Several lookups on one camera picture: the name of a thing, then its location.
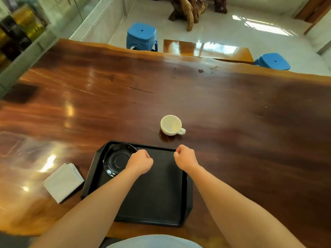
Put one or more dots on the person's left hand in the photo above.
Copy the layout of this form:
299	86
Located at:
140	161

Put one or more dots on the person's right hand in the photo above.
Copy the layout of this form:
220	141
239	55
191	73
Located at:
185	158

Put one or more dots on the person's right fingers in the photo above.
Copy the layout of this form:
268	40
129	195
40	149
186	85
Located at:
178	152

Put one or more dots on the person's left fingers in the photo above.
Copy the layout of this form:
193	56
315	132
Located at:
146	155

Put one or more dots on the person's right forearm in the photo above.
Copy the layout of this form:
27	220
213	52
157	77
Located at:
236	210

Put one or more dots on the person's left forearm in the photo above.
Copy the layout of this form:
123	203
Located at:
96	208

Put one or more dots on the white ceramic cup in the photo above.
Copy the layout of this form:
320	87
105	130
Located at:
171	125

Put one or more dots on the black saucer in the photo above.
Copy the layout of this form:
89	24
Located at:
116	159

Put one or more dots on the black plastic tray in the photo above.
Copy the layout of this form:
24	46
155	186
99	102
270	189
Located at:
152	193

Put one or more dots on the person's light shirt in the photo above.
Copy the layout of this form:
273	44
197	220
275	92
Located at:
155	242

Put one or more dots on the white folded napkin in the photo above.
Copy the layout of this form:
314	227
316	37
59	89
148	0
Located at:
62	182

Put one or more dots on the wooden bench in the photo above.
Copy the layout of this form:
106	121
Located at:
206	50

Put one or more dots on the blue plastic stool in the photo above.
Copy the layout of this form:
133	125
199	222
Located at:
272	61
142	35

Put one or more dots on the carved root wood furniture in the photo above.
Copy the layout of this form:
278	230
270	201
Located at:
188	10

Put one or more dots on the dark wooden stand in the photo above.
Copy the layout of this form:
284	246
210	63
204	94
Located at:
220	4

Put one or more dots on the glass display cabinet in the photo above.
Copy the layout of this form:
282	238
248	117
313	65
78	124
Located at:
18	30

